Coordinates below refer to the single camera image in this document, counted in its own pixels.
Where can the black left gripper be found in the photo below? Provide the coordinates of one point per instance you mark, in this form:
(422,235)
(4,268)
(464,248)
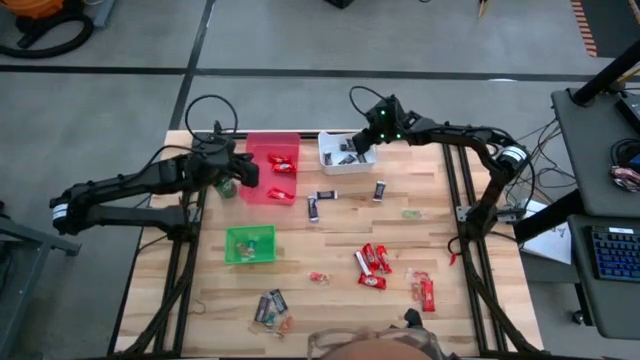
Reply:
(212,170)

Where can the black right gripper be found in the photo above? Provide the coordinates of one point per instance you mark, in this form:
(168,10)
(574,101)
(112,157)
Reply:
(387,120)

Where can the red KitKat candy bar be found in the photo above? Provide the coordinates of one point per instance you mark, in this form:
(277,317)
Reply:
(281,194)
(371,256)
(427,296)
(384,259)
(284,168)
(362,262)
(372,281)
(279,158)

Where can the teal gummy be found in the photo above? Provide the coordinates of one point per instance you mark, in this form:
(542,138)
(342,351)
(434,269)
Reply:
(253,245)
(270,318)

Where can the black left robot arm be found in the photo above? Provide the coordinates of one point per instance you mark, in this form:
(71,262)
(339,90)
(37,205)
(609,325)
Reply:
(125,182)

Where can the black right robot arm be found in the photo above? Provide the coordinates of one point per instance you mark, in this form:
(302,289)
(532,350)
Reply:
(465,136)

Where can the loose candy wrappers pile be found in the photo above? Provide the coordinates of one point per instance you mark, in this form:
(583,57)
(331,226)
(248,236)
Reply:
(625,179)

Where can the pink translucent plastic basket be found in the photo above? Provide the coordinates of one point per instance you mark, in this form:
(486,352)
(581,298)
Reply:
(255,192)

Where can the green Sprite soda can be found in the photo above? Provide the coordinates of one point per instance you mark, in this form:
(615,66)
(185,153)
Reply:
(227,189)

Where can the white plastic basket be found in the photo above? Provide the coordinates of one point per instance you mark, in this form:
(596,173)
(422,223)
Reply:
(345,170)

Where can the green slotted plastic basket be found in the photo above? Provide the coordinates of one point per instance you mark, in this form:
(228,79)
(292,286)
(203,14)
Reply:
(265,255)

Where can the person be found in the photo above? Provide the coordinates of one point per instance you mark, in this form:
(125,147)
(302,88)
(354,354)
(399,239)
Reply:
(370,350)

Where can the grey metal stand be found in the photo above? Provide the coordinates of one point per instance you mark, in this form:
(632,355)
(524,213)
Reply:
(104,12)

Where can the white paper sheet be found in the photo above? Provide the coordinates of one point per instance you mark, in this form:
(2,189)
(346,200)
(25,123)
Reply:
(550,245)

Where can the grey desk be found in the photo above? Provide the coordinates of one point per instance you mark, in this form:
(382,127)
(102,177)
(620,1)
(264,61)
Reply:
(610,305)
(585,160)

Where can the black slanted pole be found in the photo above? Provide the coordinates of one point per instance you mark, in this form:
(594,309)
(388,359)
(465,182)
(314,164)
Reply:
(607,75)

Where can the orange shop vacuum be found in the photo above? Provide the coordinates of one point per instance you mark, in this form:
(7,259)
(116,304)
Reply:
(30,7)

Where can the black backlit keyboard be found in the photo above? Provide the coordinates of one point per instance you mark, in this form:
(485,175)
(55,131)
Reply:
(617,252)

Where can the black caster wheel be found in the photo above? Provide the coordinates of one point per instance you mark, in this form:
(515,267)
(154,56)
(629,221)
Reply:
(578,317)

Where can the dark mat striped edge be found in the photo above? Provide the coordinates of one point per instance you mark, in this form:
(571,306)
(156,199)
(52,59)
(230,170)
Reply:
(615,25)

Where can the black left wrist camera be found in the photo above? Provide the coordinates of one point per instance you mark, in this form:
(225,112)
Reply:
(215,145)

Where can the black aluminium table frame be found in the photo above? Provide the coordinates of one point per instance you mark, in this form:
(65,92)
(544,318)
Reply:
(309,135)

